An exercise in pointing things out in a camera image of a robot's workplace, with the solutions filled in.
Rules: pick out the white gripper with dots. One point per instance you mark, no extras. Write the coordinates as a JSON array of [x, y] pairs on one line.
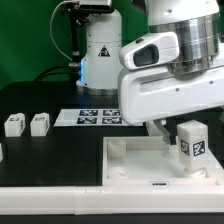
[[155, 94]]

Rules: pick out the white square tabletop tray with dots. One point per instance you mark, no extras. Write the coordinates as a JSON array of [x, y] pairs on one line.
[[140, 161]]

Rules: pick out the white L-shaped obstacle fence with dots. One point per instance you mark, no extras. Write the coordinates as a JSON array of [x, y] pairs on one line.
[[112, 199]]

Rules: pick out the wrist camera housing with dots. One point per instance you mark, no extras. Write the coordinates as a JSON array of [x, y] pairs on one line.
[[152, 49]]

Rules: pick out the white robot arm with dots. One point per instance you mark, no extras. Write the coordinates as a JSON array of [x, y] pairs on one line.
[[174, 69]]

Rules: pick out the white marker tag sheet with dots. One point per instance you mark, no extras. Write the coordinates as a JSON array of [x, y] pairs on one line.
[[89, 117]]

